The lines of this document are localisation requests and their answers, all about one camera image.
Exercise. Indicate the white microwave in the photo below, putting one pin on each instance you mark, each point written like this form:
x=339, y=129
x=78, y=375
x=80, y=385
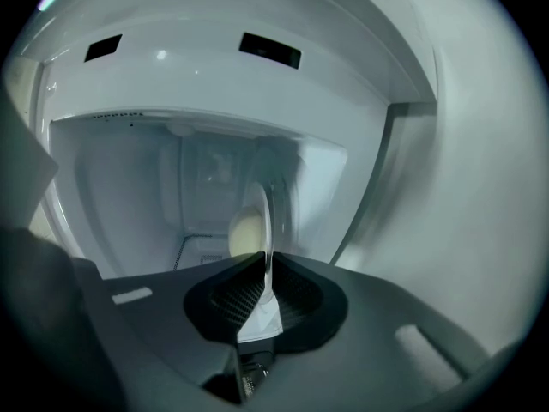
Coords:
x=128, y=165

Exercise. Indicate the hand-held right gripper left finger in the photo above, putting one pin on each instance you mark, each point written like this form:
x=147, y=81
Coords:
x=218, y=311

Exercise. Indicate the white round plate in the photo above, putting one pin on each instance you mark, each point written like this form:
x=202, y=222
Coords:
x=267, y=230

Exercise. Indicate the pale yellow egg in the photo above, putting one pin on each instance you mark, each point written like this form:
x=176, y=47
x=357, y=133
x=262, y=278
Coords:
x=244, y=232

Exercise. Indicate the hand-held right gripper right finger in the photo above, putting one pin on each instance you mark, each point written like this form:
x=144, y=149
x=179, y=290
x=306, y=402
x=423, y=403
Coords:
x=313, y=311

